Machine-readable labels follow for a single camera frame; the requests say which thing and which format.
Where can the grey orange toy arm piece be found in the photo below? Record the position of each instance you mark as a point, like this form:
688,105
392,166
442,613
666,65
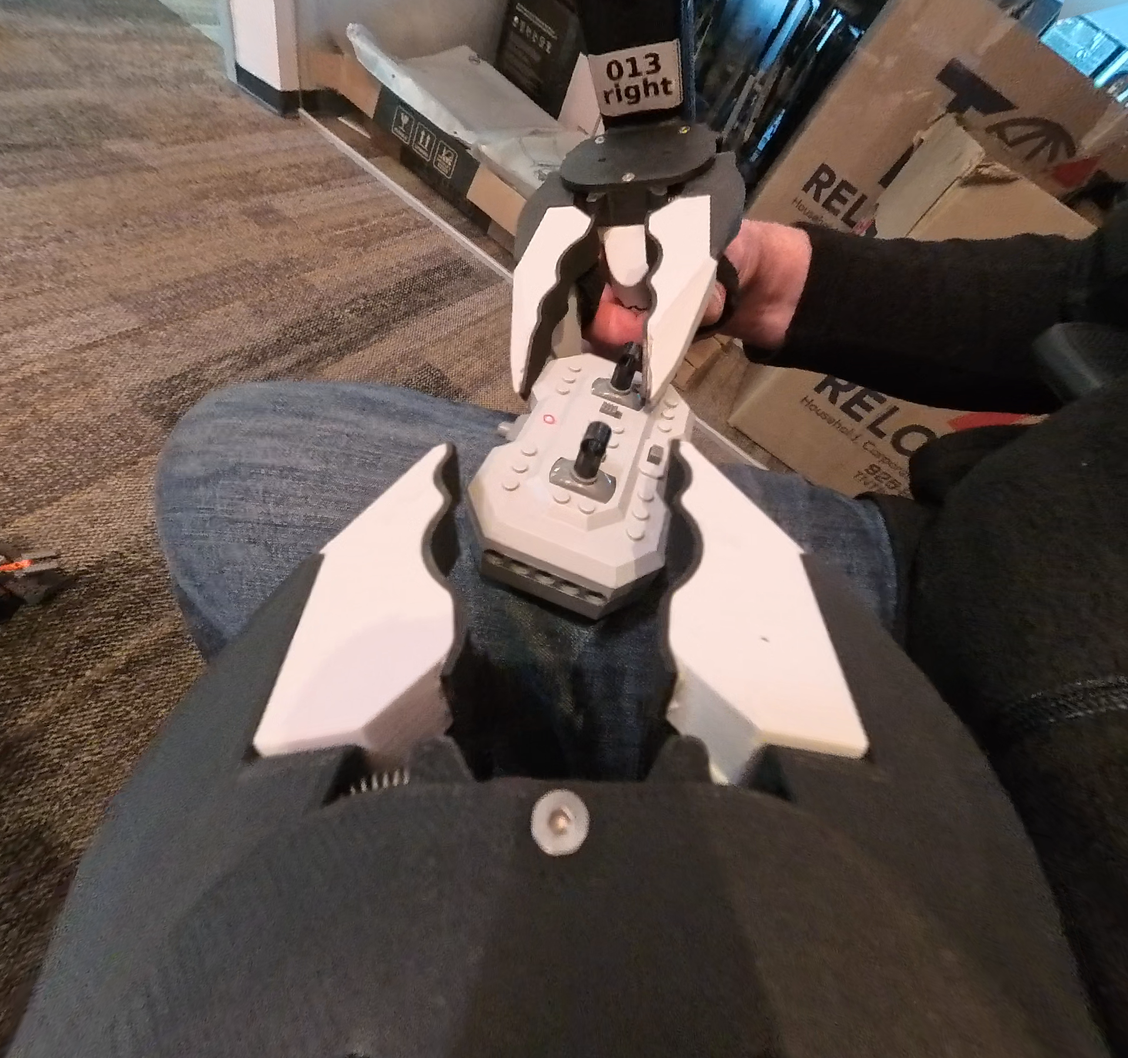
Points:
27,583

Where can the white pillar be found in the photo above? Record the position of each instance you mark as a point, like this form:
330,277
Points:
256,10

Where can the person's right forearm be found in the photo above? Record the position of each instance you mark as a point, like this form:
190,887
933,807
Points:
952,301

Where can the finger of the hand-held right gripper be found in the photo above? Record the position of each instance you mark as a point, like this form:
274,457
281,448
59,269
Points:
684,274
543,283

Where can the flat white packaged boxes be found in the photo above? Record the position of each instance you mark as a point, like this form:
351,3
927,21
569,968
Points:
441,107

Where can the person's right hand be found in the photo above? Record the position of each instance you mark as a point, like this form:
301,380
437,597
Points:
767,283

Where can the grey remote controller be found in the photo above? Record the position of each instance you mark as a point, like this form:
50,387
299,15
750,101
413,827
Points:
564,512

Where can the grey chair armrest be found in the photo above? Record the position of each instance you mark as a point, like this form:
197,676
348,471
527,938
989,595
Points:
1084,362

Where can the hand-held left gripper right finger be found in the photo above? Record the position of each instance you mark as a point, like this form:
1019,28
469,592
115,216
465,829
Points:
767,653

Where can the open-flap cardboard box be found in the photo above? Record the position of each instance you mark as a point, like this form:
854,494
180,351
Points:
1031,209

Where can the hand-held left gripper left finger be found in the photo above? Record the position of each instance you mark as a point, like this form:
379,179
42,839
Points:
353,653

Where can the large printed cardboard box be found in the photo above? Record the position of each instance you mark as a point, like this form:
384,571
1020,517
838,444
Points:
846,107
829,433

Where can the black printed box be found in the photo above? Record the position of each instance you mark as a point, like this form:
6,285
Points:
538,27

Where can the person's blue jeans leg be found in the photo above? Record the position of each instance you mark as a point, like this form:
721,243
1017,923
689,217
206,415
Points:
300,494

